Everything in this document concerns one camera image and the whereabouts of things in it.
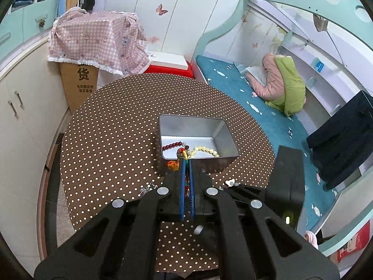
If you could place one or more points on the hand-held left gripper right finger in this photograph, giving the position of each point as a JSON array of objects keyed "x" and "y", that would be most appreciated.
[{"x": 191, "y": 186}]

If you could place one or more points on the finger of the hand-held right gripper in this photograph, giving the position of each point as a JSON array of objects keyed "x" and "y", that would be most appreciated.
[{"x": 247, "y": 192}]

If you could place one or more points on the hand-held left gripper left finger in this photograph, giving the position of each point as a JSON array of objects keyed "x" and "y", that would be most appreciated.
[{"x": 183, "y": 186}]

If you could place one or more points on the small silver charm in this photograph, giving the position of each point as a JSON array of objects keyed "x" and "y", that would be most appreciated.
[{"x": 231, "y": 183}]

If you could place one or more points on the rectangular metal tin box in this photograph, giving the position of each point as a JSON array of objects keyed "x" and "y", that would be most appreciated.
[{"x": 189, "y": 125}]

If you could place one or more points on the teal bed sheet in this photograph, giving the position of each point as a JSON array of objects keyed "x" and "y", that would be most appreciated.
[{"x": 276, "y": 128}]

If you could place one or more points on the dark navy garment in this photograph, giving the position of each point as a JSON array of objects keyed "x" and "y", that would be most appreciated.
[{"x": 341, "y": 140}]

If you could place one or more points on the pink soft item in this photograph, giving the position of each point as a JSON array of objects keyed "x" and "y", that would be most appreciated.
[{"x": 311, "y": 237}]

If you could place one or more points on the green padded jacket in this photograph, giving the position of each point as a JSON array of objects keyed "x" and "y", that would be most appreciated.
[{"x": 291, "y": 87}]

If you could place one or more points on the red packet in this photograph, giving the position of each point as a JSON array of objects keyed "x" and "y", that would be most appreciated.
[{"x": 354, "y": 245}]

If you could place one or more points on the pink padded jacket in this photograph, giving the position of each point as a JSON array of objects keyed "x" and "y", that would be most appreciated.
[{"x": 271, "y": 78}]

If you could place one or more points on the small blue box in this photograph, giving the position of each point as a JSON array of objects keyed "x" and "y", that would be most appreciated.
[{"x": 319, "y": 65}]

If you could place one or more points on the flat white box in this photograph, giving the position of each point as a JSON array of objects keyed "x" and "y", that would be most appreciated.
[{"x": 169, "y": 61}]

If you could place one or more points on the small orange butterfly sticker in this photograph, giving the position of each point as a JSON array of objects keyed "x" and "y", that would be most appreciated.
[{"x": 255, "y": 45}]

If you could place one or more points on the brown cardboard box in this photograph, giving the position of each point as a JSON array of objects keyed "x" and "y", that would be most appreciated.
[{"x": 78, "y": 93}]

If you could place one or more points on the faded pink sticker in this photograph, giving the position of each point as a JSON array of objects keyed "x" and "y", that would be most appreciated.
[{"x": 151, "y": 39}]

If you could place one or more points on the grey hanging pouch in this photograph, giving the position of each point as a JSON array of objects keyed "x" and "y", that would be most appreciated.
[{"x": 320, "y": 22}]

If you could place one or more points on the cream cabinet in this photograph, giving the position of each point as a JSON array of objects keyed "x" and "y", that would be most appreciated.
[{"x": 26, "y": 140}]

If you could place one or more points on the white wardrobe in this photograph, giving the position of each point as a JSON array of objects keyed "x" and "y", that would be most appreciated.
[{"x": 174, "y": 20}]

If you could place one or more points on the pink checked cloth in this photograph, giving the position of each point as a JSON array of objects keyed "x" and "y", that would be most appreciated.
[{"x": 93, "y": 38}]

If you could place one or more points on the pink butterfly sticker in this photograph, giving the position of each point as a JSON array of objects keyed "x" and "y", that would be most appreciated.
[{"x": 161, "y": 9}]

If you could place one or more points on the teal drawer unit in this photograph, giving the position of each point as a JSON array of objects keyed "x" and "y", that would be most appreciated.
[{"x": 26, "y": 20}]

